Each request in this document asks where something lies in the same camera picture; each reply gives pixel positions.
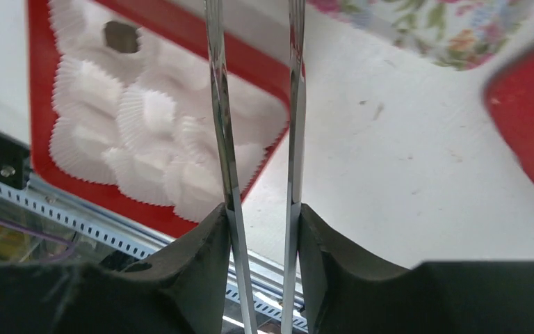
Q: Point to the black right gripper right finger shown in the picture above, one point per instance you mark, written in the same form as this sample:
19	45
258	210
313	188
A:
348	289

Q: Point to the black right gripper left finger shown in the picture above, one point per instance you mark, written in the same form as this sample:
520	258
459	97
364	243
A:
179	289

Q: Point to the silver metal tweezers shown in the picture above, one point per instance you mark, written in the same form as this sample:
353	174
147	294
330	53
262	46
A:
232	194

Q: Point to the red square chocolate box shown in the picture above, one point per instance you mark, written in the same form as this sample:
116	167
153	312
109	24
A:
132	133

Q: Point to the brown chocolate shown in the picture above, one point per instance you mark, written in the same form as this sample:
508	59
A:
121	37

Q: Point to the floral rectangular tray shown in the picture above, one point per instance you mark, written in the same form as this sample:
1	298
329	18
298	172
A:
461	34

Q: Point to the aluminium frame rail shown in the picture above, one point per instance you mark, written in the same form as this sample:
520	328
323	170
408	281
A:
156	239

